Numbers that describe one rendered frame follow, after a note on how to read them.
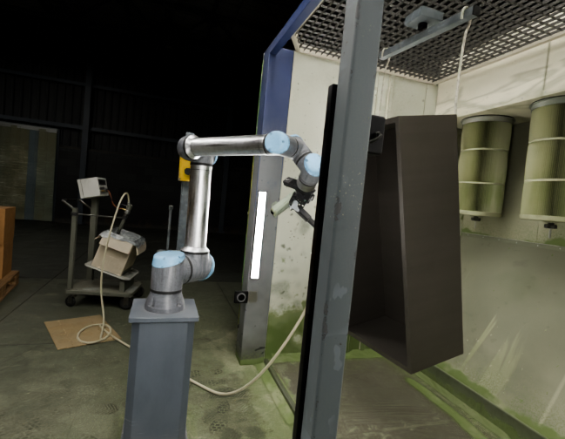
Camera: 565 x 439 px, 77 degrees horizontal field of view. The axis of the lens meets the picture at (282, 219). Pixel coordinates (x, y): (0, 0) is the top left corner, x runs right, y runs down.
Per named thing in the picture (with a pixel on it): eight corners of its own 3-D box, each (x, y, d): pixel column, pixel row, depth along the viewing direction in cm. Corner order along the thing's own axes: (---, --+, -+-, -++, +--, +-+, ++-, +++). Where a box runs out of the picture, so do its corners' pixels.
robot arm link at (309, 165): (317, 148, 153) (331, 165, 150) (310, 166, 164) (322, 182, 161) (299, 155, 150) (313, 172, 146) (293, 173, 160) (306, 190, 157)
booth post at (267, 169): (235, 354, 277) (263, 54, 265) (257, 354, 282) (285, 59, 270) (239, 365, 260) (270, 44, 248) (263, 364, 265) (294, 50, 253)
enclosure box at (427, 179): (385, 315, 238) (374, 131, 223) (463, 354, 183) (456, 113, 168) (340, 329, 224) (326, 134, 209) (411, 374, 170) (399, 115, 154)
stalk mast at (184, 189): (175, 352, 271) (194, 134, 262) (176, 355, 265) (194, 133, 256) (167, 352, 269) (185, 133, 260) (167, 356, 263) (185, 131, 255)
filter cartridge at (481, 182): (507, 231, 278) (520, 122, 272) (495, 232, 251) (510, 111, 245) (457, 226, 302) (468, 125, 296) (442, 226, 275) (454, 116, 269)
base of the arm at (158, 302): (143, 314, 165) (144, 293, 164) (144, 301, 183) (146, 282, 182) (185, 314, 171) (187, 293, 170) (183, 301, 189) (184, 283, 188)
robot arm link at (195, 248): (171, 280, 188) (181, 138, 185) (195, 276, 203) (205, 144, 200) (191, 287, 180) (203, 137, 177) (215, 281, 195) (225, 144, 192)
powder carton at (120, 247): (101, 254, 391) (115, 221, 391) (139, 269, 398) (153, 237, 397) (80, 264, 338) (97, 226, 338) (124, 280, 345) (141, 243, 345)
